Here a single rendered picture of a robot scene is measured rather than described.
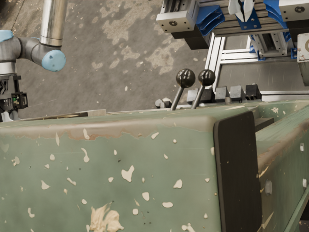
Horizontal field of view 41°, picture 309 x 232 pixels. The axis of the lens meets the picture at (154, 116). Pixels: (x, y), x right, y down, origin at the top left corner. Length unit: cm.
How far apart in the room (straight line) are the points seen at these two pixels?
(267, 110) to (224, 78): 99
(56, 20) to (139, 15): 198
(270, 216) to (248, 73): 201
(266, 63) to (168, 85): 74
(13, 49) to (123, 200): 126
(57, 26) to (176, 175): 119
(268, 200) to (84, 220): 18
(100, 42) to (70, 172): 311
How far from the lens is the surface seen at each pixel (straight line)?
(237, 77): 240
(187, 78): 78
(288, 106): 145
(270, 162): 40
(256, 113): 144
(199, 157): 25
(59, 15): 142
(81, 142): 29
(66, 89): 332
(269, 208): 41
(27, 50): 152
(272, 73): 236
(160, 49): 303
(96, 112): 166
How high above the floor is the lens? 216
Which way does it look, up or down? 52 degrees down
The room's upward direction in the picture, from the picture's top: 44 degrees counter-clockwise
